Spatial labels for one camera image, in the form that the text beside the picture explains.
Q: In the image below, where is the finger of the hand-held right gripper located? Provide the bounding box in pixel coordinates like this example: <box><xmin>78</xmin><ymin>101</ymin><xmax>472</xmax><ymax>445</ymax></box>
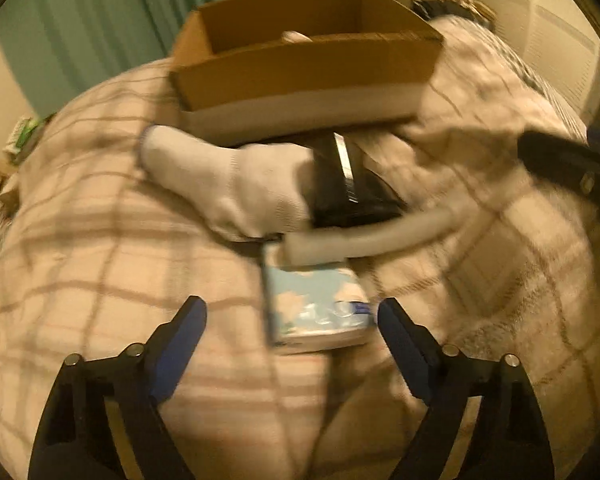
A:
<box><xmin>517</xmin><ymin>127</ymin><xmax>600</xmax><ymax>196</ymax></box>

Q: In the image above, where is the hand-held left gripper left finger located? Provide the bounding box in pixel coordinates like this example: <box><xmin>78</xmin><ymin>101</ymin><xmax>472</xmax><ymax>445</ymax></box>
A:
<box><xmin>28</xmin><ymin>296</ymin><xmax>208</xmax><ymax>480</ymax></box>

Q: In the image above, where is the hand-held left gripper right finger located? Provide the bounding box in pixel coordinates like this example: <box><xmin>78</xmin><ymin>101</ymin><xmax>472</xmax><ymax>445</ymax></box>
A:
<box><xmin>377</xmin><ymin>297</ymin><xmax>554</xmax><ymax>480</ymax></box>

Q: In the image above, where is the light blue tissue pack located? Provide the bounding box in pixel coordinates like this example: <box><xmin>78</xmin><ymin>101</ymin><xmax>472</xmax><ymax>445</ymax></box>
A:
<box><xmin>260</xmin><ymin>242</ymin><xmax>378</xmax><ymax>353</ymax></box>

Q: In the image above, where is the white foam tube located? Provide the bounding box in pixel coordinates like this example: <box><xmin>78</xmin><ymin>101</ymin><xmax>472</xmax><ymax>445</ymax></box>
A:
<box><xmin>282</xmin><ymin>199</ymin><xmax>463</xmax><ymax>267</ymax></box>

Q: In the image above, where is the black glossy box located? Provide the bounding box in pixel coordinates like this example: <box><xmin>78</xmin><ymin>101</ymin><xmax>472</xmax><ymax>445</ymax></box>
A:
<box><xmin>300</xmin><ymin>130</ymin><xmax>406</xmax><ymax>228</ymax></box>

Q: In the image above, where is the white sock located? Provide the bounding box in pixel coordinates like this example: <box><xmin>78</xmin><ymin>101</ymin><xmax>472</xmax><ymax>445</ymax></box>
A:
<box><xmin>139</xmin><ymin>125</ymin><xmax>317</xmax><ymax>241</ymax></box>

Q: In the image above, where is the brown cardboard box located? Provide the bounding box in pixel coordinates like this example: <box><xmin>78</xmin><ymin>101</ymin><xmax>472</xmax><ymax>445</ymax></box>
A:
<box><xmin>169</xmin><ymin>0</ymin><xmax>445</xmax><ymax>145</ymax></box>

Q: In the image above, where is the plaid blanket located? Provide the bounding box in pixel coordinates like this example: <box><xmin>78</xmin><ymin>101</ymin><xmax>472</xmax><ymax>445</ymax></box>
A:
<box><xmin>0</xmin><ymin>14</ymin><xmax>600</xmax><ymax>480</ymax></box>

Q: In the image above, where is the green and white package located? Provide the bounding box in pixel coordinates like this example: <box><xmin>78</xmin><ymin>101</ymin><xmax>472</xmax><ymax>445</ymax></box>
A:
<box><xmin>2</xmin><ymin>115</ymin><xmax>51</xmax><ymax>156</ymax></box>

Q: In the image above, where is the green curtain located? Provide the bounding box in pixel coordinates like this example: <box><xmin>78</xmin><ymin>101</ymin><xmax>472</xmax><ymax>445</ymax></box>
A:
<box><xmin>0</xmin><ymin>0</ymin><xmax>258</xmax><ymax>118</ymax></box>

